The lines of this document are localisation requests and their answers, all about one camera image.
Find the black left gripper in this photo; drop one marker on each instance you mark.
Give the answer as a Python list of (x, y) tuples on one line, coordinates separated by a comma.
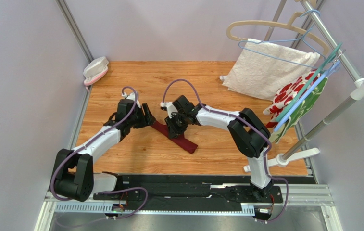
[(147, 119)]

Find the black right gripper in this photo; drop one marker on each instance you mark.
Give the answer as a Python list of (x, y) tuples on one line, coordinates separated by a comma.
[(175, 124)]

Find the dark red cloth napkin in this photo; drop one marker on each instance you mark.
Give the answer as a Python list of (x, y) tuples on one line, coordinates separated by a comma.
[(181, 141)]

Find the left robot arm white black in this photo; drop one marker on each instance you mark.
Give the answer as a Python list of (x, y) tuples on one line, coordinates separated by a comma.
[(73, 176)]

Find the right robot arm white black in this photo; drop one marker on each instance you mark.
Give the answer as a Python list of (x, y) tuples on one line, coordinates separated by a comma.
[(248, 132)]

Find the white pink folded cloth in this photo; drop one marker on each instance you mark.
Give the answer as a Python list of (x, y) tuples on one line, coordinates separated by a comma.
[(95, 70)]

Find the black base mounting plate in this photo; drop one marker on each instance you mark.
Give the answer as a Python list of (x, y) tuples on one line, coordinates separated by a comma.
[(191, 193)]

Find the white textured hanging cloth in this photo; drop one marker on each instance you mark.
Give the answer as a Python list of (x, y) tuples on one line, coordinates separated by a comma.
[(260, 77)]

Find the red flower patterned cloth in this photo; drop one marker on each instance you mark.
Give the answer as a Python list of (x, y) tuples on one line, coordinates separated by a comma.
[(284, 96)]

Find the teal clothes hanger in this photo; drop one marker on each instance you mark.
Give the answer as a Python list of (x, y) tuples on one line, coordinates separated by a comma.
[(309, 83)]

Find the green white patterned cloth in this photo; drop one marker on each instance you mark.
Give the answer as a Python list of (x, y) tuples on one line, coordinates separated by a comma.
[(300, 111)]

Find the beige clothes hanger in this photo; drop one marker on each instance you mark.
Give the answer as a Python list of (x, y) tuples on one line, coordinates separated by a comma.
[(271, 24)]

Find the silver white clothes rack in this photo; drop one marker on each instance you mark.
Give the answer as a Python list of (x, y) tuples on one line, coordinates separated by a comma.
[(336, 57)]

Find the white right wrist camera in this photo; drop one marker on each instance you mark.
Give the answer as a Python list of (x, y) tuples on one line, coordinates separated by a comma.
[(169, 108)]

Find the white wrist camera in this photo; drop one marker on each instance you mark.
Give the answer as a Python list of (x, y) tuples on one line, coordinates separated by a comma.
[(169, 108), (133, 97)]

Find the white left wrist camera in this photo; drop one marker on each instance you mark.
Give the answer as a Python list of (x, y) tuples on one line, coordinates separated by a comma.
[(133, 97)]

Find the light blue wire hanger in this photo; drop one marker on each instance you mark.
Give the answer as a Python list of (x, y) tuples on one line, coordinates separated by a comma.
[(275, 49)]

